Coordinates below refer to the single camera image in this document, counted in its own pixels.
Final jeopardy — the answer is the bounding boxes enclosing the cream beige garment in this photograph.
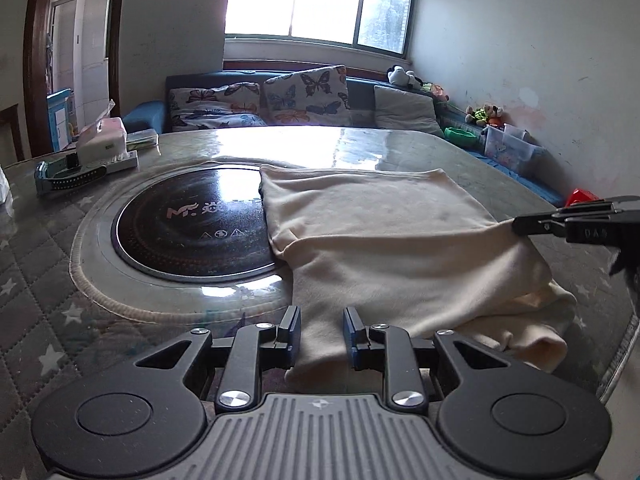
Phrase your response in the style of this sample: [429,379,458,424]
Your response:
[260,165,576,393]

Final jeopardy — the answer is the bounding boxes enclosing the red plastic stool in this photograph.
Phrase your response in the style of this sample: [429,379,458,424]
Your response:
[565,188,599,207]

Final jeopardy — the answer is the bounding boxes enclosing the clear plastic storage box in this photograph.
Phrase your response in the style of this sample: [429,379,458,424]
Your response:
[484,126,544,177]

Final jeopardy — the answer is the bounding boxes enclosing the black induction cooktop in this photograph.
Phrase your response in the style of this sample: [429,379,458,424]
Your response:
[111,164,277,284]

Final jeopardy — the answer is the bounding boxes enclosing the brown plush toys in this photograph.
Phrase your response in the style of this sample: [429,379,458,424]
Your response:
[464,104,504,129]

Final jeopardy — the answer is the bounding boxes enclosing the green plastic bowl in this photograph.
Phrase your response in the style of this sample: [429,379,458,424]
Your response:
[444,127,480,150]

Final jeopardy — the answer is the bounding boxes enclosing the colourful toys on sofa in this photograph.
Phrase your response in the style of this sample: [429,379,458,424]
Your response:
[422,82,449,102]

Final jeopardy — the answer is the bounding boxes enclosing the grey cushion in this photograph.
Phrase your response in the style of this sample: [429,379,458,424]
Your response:
[374,86,444,138]

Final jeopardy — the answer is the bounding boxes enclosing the panda plush toy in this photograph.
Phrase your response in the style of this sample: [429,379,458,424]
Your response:
[387,65,423,90]

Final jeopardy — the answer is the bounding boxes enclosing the flat butterfly pillow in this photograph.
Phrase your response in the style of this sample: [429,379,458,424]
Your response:
[168,81,267,131]

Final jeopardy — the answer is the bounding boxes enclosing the white tissue box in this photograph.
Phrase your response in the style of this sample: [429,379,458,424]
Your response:
[76,100,127,166]

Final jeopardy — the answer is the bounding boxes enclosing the blue corner sofa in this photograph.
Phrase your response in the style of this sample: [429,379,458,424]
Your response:
[124,65,564,206]

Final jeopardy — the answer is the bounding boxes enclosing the upright butterfly pillow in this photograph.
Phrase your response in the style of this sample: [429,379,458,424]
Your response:
[262,65,352,127]

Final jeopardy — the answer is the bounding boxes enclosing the teal black wristband device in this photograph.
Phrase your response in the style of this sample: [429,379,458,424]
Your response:
[34,153,107,196]

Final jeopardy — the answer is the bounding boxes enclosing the blue white cabinet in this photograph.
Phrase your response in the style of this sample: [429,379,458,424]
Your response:
[47,88,72,152]

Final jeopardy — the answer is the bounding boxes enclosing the dark wooden door frame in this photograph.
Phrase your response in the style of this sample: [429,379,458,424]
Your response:
[23,0,122,157]

